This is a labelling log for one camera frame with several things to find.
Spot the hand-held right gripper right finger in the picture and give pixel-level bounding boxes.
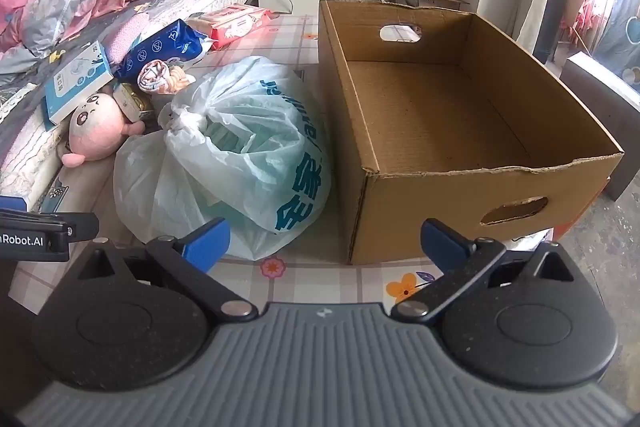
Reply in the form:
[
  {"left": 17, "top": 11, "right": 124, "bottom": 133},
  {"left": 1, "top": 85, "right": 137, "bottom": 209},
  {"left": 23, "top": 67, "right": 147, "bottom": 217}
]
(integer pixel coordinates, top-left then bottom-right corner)
[{"left": 391, "top": 217, "right": 577, "bottom": 324}]

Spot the light blue mask box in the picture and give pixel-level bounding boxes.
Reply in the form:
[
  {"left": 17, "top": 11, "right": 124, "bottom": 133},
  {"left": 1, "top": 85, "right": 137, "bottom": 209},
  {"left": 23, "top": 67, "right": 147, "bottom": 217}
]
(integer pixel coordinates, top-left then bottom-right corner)
[{"left": 40, "top": 41, "right": 115, "bottom": 126}]

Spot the dark grey cabinet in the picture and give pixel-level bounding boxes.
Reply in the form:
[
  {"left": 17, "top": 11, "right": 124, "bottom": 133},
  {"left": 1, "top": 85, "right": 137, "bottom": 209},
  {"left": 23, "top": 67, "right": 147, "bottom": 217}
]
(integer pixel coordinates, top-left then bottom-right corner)
[{"left": 559, "top": 52, "right": 640, "bottom": 202}]

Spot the blue printed hanging cloth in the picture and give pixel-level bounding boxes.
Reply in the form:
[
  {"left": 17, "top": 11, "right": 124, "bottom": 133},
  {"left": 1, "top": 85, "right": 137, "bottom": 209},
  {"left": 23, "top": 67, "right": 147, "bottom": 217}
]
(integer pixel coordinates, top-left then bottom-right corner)
[{"left": 594, "top": 0, "right": 640, "bottom": 84}]

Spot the large cardboard box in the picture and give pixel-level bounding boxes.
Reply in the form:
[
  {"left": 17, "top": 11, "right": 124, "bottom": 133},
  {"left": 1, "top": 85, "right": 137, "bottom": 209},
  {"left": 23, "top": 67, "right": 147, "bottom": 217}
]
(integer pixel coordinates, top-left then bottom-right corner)
[{"left": 318, "top": 0, "right": 626, "bottom": 266}]

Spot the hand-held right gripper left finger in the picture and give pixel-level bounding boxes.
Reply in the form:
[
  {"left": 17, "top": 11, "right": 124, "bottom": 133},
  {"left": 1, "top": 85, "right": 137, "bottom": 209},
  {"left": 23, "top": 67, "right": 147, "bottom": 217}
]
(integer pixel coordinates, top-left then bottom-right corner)
[{"left": 70, "top": 217, "right": 259, "bottom": 324}]

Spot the red white wipes packet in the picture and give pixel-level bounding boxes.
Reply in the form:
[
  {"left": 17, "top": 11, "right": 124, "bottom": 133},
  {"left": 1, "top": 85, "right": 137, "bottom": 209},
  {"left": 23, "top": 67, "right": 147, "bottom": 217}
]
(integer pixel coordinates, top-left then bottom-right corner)
[{"left": 187, "top": 4, "right": 274, "bottom": 51}]

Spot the pink towel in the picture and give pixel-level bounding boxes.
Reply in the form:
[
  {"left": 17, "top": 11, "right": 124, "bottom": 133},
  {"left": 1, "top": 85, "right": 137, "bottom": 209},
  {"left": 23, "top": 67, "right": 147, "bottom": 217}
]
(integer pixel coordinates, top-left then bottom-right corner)
[{"left": 102, "top": 14, "right": 152, "bottom": 64}]

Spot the dark hanging garment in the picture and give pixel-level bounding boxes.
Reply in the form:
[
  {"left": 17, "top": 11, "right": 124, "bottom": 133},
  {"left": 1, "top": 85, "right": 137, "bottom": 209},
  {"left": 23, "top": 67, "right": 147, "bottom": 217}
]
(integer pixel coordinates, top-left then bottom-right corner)
[{"left": 532, "top": 0, "right": 569, "bottom": 64}]

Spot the orange striped cloth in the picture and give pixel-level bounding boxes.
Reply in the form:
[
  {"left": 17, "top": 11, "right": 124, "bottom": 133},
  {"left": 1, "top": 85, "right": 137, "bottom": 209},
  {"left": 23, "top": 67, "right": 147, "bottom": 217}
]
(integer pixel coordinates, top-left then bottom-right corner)
[{"left": 137, "top": 57, "right": 197, "bottom": 96}]

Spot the gold packet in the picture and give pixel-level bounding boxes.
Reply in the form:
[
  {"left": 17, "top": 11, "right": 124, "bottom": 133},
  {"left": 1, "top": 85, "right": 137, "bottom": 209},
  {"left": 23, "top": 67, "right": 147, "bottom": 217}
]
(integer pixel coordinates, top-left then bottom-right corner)
[{"left": 112, "top": 82, "right": 157, "bottom": 120}]

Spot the black orange appliance box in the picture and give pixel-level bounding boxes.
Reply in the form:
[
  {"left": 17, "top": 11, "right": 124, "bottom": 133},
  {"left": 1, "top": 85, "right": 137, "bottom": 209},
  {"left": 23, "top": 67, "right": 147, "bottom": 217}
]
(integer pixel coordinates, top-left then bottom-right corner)
[{"left": 550, "top": 174, "right": 613, "bottom": 242}]

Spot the dark blue white packet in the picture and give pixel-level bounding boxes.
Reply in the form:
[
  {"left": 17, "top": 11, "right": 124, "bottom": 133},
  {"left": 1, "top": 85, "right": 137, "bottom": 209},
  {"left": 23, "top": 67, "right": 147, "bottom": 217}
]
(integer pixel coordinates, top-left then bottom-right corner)
[{"left": 117, "top": 19, "right": 214, "bottom": 80}]

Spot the white plastic bag green print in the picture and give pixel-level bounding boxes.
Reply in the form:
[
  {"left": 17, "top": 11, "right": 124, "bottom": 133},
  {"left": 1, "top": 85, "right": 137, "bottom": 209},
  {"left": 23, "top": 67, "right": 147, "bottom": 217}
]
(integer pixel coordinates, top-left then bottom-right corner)
[{"left": 113, "top": 56, "right": 335, "bottom": 261}]

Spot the pink plush doll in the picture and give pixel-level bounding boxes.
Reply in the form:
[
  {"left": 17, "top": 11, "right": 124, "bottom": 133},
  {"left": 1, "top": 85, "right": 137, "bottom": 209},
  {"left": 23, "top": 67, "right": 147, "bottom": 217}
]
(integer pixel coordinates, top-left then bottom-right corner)
[{"left": 56, "top": 92, "right": 147, "bottom": 168}]

